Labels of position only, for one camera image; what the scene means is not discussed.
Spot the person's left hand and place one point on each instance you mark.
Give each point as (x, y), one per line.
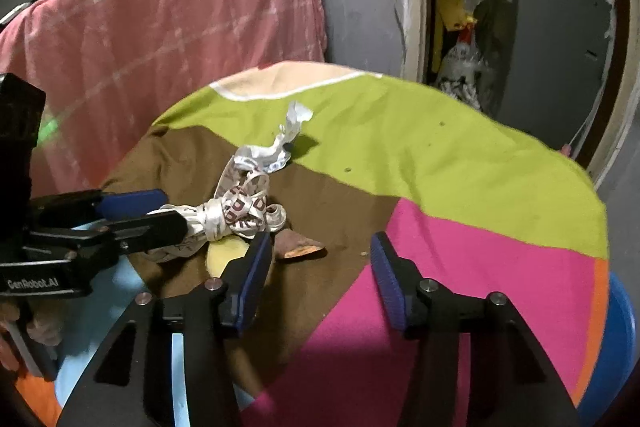
(45, 327)

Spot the pink checked cloth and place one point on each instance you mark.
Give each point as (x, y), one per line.
(175, 17)

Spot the blue plastic basin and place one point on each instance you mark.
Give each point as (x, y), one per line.
(610, 357)

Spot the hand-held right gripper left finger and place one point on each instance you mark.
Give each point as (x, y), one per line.
(252, 277)

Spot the crumpled white wrapper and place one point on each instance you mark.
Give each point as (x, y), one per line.
(295, 117)

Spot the brown peel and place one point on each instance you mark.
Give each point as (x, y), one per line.
(295, 248)

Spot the multicoloured tablecloth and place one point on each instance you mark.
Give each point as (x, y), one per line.
(450, 147)

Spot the grey cabinet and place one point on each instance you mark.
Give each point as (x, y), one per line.
(550, 47)

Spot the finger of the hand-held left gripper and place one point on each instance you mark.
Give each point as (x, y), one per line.
(150, 229)
(130, 203)

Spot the white printed ribbon bundle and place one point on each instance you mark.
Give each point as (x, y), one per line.
(245, 207)

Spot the white bag with red top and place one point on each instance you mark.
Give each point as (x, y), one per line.
(462, 67)

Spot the pink object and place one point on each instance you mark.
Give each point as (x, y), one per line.
(566, 150)

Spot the yellow bag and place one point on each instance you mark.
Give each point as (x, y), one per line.
(447, 2)

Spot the yellow peel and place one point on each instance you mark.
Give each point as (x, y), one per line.
(222, 257)

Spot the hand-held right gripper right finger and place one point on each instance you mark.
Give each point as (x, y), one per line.
(387, 287)

